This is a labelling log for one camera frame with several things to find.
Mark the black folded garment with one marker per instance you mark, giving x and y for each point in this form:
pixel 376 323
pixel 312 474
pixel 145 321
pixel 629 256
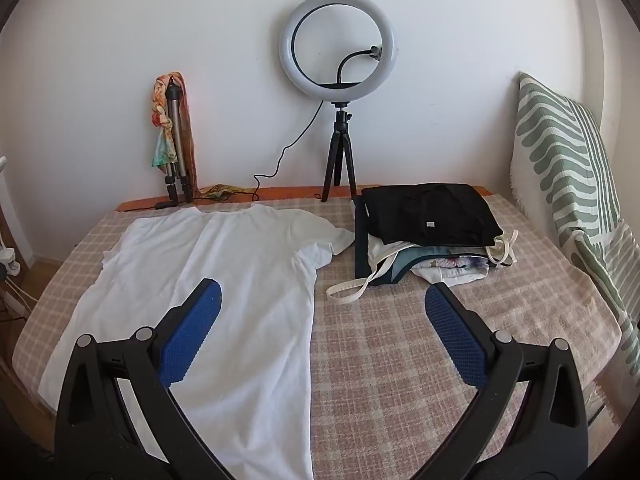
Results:
pixel 425 210

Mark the folded tripod with scarf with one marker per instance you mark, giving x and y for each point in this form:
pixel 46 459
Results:
pixel 162 120

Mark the green patterned pillow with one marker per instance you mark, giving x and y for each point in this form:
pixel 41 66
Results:
pixel 555 160

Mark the white t-shirt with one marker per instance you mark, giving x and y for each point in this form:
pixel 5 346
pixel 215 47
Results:
pixel 225 270

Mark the black mini tripod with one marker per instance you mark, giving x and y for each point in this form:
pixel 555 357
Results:
pixel 341 130

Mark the white printed folded garment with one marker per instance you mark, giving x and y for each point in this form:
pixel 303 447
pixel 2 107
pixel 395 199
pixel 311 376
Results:
pixel 450 272

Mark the orange bed sheet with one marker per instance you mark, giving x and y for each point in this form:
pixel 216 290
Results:
pixel 285 194

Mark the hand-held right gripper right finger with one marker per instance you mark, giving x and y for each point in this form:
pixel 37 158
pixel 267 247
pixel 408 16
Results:
pixel 457 340

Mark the folded silver tripod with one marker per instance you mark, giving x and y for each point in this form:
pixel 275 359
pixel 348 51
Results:
pixel 176 125

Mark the pink checked blanket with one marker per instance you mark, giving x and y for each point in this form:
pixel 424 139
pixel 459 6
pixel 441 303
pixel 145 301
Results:
pixel 400 360

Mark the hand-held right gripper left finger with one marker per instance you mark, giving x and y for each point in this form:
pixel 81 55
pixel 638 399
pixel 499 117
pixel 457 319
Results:
pixel 192 332

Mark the dark teal folded garment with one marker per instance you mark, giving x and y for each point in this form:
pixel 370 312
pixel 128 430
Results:
pixel 361 255

